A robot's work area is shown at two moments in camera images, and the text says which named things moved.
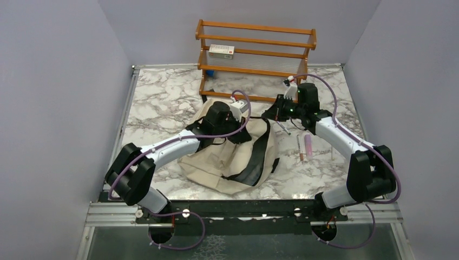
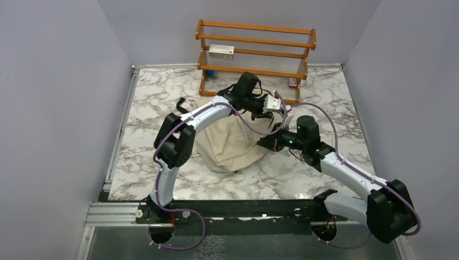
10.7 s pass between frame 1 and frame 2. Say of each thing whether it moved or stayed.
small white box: stayed
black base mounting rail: stayed
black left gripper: moved
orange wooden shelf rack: stayed
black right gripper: moved
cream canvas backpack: moved
